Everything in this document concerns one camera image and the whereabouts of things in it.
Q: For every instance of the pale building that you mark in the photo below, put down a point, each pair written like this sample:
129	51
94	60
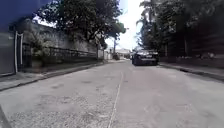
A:
122	52

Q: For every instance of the dark car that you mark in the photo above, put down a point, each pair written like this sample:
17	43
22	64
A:
145	57

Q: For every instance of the grey concrete road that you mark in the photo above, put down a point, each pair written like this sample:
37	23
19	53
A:
140	96

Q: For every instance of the large leafy tree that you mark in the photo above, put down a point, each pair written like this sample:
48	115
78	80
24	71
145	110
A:
83	16

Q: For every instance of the row of trees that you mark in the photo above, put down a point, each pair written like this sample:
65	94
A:
166	23

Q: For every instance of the green bush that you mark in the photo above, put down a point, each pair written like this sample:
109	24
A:
41	48

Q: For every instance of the grey pavement with kerb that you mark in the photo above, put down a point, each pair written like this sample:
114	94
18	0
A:
23	79
200	70

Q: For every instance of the grey metal gate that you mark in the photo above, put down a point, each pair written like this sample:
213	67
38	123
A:
8	53

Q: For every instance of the grey stone wall with railing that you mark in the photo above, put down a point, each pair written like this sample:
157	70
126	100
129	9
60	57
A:
66	46

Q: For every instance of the dark wall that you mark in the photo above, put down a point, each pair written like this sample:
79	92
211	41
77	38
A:
203	46

